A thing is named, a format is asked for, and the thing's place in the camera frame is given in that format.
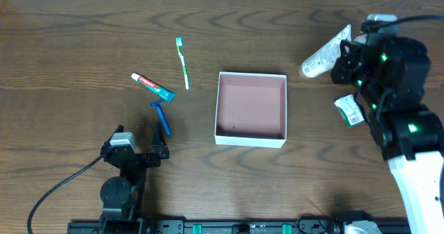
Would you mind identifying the green white soap packet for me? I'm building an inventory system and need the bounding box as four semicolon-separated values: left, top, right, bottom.
334;94;365;128

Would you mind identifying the white shampoo tube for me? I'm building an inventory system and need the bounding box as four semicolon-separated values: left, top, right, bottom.
300;24;352;78

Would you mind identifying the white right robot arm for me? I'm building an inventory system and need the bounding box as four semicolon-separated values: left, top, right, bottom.
331;35;443;233

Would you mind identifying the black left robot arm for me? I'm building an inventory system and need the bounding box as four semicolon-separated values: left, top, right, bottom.
99;123;169;233

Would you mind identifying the blue disposable razor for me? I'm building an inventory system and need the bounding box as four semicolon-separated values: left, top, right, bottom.
149;99;171;135

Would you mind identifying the red green toothpaste tube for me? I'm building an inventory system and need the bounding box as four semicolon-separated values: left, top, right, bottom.
131;73;176;103

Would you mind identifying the white cardboard box pink inside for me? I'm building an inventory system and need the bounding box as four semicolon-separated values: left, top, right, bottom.
214;72;287;149

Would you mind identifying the green white toothbrush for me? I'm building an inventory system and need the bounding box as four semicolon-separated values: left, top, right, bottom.
176;37;189;90

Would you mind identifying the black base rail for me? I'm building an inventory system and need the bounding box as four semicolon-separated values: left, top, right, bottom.
67;218;411;234

